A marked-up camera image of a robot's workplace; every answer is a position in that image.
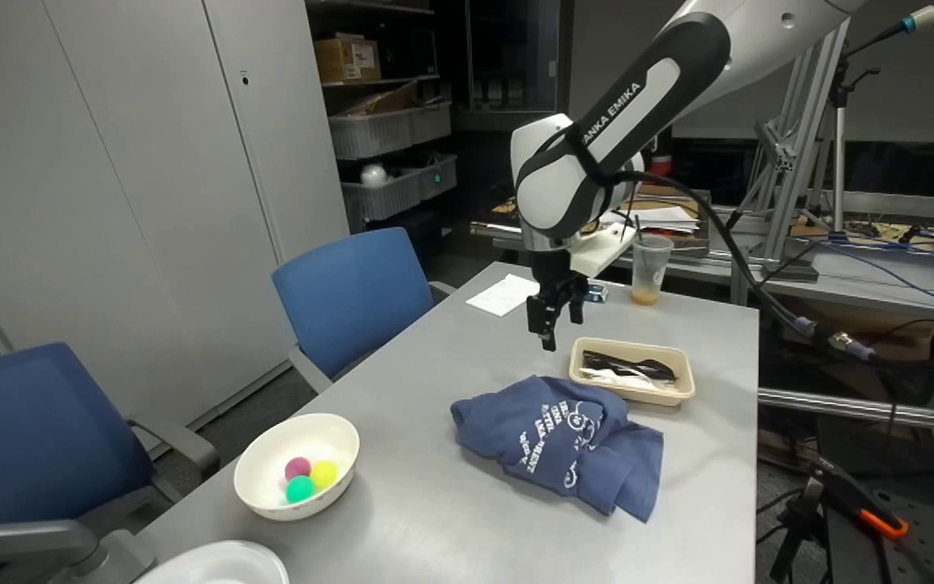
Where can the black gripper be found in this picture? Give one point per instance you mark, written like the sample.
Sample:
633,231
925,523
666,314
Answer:
559,291

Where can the blue t-shirt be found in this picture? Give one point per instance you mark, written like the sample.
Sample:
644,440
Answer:
566,440

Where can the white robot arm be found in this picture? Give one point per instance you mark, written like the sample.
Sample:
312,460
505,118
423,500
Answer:
566,170

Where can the white paper sheet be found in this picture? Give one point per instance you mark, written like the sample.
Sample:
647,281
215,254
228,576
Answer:
505,296

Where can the black cutlery in tray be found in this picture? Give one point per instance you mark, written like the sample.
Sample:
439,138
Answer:
653,372

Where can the plastic cup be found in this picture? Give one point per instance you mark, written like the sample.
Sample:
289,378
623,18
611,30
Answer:
649,262

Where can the beige tray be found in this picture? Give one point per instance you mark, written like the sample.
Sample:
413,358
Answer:
633,387

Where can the grey storage bin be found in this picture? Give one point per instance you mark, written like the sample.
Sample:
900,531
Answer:
387,185

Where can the far blue chair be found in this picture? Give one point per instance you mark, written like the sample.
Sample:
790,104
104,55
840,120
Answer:
344,301

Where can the blue chair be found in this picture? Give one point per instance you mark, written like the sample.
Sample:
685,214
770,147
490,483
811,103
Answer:
67,461
344,301

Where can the yellow ball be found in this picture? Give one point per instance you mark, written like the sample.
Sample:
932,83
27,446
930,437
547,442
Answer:
321,474

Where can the white bowl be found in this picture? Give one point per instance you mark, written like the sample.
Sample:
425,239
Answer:
315,437

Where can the pink ball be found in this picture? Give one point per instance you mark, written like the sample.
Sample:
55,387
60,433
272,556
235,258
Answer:
297,468

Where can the orange black clamp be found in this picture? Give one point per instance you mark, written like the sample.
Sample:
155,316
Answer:
859,505

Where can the cardboard box on shelf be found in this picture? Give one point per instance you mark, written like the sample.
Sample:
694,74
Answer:
347,61

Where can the green ball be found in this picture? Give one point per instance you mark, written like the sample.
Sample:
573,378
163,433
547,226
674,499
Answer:
299,488

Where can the white plate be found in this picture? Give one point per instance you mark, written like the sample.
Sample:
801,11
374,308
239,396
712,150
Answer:
223,563

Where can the near blue chair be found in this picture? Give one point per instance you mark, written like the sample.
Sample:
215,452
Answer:
67,461

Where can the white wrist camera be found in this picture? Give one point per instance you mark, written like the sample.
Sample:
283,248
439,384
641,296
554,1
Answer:
599,245

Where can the aluminium frame stand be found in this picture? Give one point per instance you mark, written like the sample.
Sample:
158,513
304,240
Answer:
786,150

